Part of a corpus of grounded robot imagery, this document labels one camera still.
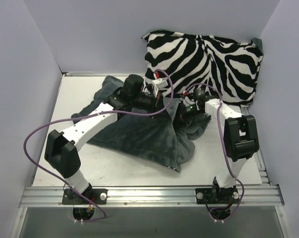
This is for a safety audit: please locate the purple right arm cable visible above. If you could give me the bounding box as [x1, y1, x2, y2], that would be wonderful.
[183, 83, 244, 221]

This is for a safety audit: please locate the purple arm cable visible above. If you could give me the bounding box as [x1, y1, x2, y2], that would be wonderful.
[183, 83, 244, 221]
[23, 69, 175, 221]

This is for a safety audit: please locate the zebra print pillow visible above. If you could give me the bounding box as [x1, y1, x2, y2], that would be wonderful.
[142, 30, 264, 107]

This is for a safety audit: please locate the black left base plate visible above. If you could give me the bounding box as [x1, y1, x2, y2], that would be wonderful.
[61, 188, 108, 205]

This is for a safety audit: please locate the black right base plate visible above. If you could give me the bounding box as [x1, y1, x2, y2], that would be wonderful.
[195, 187, 240, 205]

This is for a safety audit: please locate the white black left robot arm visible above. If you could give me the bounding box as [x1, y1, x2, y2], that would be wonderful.
[44, 74, 168, 204]

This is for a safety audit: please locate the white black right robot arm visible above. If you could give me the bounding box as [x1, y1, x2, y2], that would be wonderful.
[181, 88, 259, 203]

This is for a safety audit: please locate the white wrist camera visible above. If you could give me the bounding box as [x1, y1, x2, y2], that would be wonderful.
[150, 72, 169, 93]
[183, 91, 195, 105]

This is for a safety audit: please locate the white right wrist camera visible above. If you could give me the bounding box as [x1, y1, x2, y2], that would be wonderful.
[183, 91, 195, 105]

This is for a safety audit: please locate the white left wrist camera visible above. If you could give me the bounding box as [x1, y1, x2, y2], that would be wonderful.
[150, 72, 169, 93]

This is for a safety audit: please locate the aluminium front rail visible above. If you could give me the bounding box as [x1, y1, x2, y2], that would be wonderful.
[19, 185, 284, 209]

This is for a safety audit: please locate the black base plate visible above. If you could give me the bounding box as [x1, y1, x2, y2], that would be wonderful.
[195, 187, 240, 205]
[61, 188, 108, 205]

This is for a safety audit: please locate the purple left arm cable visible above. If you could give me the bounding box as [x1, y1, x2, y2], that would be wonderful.
[23, 69, 175, 221]

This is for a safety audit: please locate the aluminium back rail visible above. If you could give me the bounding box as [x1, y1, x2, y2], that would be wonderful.
[63, 72, 96, 77]

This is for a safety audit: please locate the grey zebra pillowcase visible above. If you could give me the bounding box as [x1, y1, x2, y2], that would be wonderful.
[71, 75, 212, 173]

